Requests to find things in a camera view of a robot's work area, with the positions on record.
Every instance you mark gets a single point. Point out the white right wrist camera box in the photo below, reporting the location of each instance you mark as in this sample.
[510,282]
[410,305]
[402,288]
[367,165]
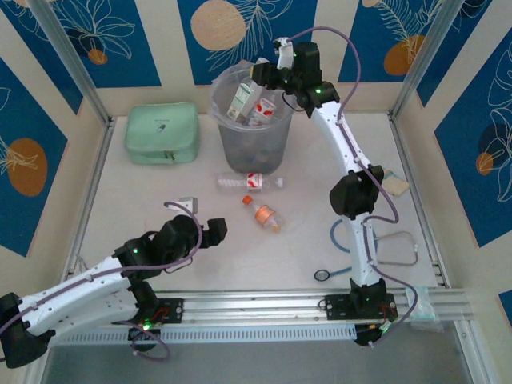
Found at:
[285,54]

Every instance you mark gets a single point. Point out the small red white label bottle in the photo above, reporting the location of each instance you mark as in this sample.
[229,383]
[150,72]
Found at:
[254,180]

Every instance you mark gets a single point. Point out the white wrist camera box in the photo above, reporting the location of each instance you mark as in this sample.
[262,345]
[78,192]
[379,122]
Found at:
[285,54]
[188,203]

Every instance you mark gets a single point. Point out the mint green zipper pouch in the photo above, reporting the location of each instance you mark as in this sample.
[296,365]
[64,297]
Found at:
[160,128]

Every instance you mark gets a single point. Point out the aluminium frame post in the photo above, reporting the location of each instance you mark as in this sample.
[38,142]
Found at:
[72,60]
[428,60]

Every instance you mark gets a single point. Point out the white gauze packet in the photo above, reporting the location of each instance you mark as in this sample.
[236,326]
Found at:
[396,182]

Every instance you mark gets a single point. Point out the clear plastic bin liner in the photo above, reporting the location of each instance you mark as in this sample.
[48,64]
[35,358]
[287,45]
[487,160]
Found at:
[218,94]

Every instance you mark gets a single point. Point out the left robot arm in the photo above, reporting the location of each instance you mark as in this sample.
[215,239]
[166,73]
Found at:
[72,292]

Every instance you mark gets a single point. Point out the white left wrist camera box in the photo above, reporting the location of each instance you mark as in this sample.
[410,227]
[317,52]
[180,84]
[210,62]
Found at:
[188,203]

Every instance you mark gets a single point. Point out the aluminium mounting rail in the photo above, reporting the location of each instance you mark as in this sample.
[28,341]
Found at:
[260,308]

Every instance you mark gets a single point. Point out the blue tube stethoscope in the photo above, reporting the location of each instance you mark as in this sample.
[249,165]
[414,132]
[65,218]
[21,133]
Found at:
[321,275]

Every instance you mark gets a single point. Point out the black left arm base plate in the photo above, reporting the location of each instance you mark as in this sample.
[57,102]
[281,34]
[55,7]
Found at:
[172,310]

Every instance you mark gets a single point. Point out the orange label orange cap bottle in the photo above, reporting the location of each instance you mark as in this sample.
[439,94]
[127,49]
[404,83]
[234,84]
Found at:
[263,214]

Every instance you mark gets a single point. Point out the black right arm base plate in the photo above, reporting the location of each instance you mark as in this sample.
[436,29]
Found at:
[336,306]

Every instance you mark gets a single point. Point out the translucent grey plastic bin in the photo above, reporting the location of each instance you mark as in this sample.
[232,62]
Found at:
[252,148]

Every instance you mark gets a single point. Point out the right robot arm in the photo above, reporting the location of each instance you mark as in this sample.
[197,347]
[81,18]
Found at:
[348,140]

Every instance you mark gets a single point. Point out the teal item in plastic bag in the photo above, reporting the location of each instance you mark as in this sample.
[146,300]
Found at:
[426,314]

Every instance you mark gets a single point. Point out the square bottle green white label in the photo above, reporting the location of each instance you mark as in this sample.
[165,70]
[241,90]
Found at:
[242,98]

